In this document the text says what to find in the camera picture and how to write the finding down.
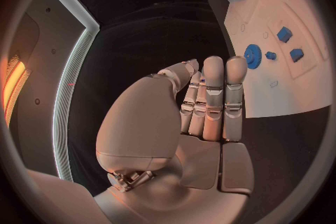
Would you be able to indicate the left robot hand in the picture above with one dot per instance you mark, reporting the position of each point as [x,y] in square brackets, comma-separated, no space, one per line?
[147,127]

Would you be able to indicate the white task board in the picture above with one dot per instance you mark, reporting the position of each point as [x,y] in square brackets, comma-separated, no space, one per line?
[283,85]

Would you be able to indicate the blue gear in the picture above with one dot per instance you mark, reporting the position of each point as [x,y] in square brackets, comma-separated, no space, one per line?
[253,57]

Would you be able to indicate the blue block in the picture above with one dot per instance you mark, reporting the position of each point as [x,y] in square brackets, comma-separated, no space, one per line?
[284,34]
[296,55]

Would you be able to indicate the small blue peg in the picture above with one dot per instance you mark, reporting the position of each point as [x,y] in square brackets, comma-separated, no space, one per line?
[271,56]

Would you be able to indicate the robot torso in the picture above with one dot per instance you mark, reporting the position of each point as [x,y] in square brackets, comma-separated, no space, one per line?
[44,72]

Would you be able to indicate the glowing light bar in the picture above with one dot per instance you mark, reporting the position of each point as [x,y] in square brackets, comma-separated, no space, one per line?
[13,83]

